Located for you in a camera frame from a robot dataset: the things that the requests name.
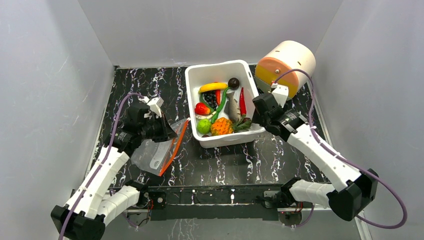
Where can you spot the green toy lime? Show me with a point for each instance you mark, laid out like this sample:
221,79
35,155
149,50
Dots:
203,126

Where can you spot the white plastic bin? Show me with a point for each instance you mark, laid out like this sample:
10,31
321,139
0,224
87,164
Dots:
199,75

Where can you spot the dark toy grapes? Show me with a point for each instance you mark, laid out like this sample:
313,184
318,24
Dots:
211,99

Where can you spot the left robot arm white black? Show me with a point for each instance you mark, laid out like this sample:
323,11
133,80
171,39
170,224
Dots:
87,213

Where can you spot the clear zip bag orange zipper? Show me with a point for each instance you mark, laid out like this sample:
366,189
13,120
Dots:
154,157

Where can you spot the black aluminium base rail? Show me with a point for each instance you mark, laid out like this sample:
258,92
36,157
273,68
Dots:
212,202

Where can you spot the orange toy pineapple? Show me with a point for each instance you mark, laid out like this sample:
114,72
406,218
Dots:
224,126

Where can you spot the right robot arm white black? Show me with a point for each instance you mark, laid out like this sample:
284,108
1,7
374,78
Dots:
320,154

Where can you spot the round pastel drawer cabinet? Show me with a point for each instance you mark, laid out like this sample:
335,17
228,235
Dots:
286,56

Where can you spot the dark brown toy plum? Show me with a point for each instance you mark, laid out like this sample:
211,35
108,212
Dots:
233,83

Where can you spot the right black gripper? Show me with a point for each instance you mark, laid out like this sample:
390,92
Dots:
262,108

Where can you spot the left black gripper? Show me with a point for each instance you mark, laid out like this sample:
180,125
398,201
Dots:
167,132

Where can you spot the red toy chili pepper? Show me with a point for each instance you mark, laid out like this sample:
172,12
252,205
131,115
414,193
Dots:
242,104

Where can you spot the green toy bean pod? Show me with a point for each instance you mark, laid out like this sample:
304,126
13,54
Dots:
220,107

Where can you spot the yellow toy banana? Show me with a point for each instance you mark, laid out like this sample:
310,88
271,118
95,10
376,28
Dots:
212,87

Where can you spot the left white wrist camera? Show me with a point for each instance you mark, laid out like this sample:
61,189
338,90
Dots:
154,104

